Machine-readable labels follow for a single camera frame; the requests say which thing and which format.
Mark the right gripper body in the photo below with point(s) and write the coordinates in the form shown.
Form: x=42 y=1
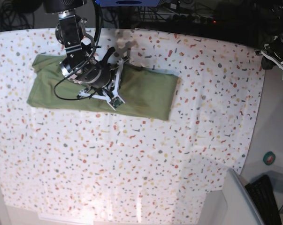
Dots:
x=96 y=75

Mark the green t-shirt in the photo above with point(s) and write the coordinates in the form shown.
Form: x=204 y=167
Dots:
x=146 y=93

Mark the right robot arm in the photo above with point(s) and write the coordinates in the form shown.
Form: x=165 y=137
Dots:
x=80 y=65

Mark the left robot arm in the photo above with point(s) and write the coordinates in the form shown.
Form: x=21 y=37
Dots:
x=272 y=27

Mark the blue box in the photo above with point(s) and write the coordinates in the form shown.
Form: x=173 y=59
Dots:
x=129 y=3

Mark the green tape roll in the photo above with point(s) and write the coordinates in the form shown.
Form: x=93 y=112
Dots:
x=269 y=158

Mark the terrazzo patterned tablecloth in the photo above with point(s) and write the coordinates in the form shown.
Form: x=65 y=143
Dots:
x=91 y=166

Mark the black keyboard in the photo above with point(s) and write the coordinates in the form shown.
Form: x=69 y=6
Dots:
x=261 y=193

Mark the white monitor edge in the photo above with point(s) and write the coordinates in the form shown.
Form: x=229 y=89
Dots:
x=241 y=210

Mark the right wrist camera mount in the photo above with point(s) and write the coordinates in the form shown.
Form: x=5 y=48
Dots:
x=110 y=93

